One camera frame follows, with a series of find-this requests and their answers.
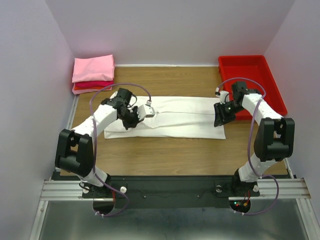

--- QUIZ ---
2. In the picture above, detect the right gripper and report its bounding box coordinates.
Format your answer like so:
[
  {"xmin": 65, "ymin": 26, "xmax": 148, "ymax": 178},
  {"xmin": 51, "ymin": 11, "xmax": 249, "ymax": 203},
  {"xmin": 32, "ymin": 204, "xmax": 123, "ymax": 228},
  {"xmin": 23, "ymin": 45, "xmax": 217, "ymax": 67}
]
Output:
[{"xmin": 213, "ymin": 100, "xmax": 245, "ymax": 127}]

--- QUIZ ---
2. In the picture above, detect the white t shirt red print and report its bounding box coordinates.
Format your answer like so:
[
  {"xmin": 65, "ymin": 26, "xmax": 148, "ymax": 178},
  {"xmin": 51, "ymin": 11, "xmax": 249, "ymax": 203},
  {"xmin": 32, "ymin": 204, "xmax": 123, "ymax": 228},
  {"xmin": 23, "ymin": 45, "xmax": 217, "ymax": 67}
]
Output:
[{"xmin": 104, "ymin": 96, "xmax": 226, "ymax": 140}]

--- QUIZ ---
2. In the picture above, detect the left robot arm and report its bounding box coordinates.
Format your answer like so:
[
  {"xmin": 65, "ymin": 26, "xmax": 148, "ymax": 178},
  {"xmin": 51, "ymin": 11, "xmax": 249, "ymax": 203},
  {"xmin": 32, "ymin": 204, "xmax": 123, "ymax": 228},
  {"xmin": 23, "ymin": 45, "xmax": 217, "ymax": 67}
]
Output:
[{"xmin": 54, "ymin": 88, "xmax": 155, "ymax": 197}]

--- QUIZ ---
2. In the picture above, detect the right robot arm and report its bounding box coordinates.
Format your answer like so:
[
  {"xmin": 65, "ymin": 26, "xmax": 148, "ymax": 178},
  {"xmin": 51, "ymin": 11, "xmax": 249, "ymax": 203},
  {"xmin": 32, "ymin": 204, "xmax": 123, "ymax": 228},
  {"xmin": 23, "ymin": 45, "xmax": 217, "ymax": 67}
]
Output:
[{"xmin": 213, "ymin": 77, "xmax": 295, "ymax": 195}]

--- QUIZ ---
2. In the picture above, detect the red plastic bin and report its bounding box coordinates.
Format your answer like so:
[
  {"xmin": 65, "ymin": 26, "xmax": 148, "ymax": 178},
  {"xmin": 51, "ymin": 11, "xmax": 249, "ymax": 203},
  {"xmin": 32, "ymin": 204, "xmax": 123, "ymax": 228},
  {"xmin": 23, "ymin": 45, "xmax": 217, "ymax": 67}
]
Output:
[{"xmin": 218, "ymin": 55, "xmax": 288, "ymax": 116}]

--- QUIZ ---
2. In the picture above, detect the magenta folded shirt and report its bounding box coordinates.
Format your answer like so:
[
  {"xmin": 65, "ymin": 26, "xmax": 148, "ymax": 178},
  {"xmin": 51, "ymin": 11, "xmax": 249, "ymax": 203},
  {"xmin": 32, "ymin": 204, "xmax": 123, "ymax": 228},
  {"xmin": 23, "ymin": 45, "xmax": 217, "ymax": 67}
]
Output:
[{"xmin": 74, "ymin": 81, "xmax": 114, "ymax": 88}]

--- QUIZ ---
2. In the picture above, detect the light pink folded shirt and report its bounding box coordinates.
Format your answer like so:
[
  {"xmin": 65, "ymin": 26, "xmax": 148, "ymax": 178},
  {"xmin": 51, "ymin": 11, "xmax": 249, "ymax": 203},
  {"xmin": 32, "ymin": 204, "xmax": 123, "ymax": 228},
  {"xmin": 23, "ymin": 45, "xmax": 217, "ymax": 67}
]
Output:
[{"xmin": 72, "ymin": 54, "xmax": 115, "ymax": 83}]

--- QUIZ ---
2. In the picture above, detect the orange folded shirt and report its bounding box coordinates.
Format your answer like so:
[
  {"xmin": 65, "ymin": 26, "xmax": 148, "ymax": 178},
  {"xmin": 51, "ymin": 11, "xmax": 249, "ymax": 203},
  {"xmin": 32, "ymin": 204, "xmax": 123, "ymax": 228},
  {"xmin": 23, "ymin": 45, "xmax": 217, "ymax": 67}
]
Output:
[{"xmin": 73, "ymin": 86, "xmax": 112, "ymax": 92}]

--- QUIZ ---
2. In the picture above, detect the pink bottom folded shirt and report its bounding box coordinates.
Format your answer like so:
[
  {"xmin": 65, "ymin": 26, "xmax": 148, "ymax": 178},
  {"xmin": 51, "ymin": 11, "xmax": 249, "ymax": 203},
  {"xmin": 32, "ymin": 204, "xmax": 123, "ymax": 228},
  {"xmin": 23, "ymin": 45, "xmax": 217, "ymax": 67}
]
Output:
[{"xmin": 72, "ymin": 89, "xmax": 101, "ymax": 95}]

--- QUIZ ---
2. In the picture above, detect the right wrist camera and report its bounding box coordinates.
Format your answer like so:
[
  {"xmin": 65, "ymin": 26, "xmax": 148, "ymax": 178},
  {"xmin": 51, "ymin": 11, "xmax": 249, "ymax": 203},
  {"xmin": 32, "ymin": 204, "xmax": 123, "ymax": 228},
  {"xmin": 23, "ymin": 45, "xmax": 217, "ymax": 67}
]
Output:
[{"xmin": 215, "ymin": 87, "xmax": 230, "ymax": 104}]

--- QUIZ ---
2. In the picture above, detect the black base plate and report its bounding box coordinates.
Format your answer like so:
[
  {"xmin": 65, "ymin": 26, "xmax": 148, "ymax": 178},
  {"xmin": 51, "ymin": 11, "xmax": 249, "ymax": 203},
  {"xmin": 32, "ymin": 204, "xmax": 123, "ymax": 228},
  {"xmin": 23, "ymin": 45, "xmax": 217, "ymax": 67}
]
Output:
[{"xmin": 82, "ymin": 175, "xmax": 260, "ymax": 209}]

